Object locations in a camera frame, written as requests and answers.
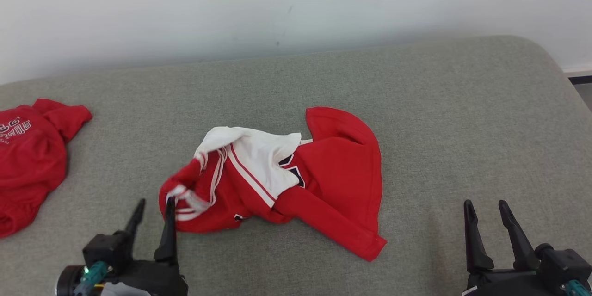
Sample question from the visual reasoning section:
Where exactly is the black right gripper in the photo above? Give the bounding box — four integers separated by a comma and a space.
462, 200, 570, 296

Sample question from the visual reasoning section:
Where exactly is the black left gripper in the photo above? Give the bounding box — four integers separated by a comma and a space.
55, 197, 189, 296

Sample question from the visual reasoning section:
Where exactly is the red shirt with white print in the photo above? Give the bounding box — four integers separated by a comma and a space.
0, 99, 93, 239

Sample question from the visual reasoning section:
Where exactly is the red jersey with white sleeves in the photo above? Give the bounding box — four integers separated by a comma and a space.
159, 106, 388, 262

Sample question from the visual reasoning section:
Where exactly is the right arm cable, teal plug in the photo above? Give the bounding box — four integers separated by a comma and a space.
562, 280, 592, 296

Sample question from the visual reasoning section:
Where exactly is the dark wall skirting strip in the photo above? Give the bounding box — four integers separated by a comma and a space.
562, 66, 592, 85

